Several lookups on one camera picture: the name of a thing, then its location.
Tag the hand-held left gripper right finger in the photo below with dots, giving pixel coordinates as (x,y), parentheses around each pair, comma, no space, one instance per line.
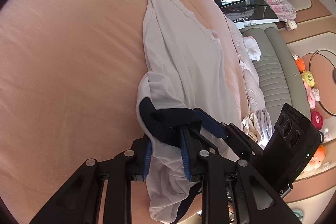
(185,161)

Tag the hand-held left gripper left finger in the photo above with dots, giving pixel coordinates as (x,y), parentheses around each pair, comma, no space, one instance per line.
(147,161)

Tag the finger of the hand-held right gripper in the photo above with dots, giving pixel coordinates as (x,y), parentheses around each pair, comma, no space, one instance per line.
(212,125)

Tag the white dress with navy trim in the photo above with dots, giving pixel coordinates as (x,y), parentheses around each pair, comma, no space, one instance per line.
(183,56)

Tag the round orange plush toy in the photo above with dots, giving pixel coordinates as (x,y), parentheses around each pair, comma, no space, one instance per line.
(319,154)

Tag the red flower plush toy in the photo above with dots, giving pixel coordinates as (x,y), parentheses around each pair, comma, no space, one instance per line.
(317,119)

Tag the small white plush toy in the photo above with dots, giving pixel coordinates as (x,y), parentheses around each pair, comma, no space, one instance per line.
(326,134)

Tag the lilac garment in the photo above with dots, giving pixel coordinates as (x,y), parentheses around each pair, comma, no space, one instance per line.
(265,124)

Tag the cream garment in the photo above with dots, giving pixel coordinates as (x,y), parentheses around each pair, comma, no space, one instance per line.
(249,123)

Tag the pink and white plush toy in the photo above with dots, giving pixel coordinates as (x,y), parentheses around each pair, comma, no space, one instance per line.
(313,95)

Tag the pink checkered pillow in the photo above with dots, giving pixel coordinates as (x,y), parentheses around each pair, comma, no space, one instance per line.
(250,87)

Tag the grey padded headboard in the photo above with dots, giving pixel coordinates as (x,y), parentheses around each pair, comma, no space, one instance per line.
(275,69)

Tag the orange carrot plush toy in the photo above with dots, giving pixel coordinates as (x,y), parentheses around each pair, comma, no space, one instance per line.
(299,62)

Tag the white power strip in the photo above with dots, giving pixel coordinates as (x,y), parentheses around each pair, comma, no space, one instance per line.
(245,21)

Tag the small yellow plush toy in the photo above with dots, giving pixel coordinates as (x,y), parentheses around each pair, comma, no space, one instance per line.
(290,25)

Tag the pink bed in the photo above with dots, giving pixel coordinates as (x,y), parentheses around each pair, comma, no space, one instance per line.
(65,56)

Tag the pink printed cloth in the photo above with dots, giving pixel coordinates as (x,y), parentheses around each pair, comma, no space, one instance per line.
(281,5)

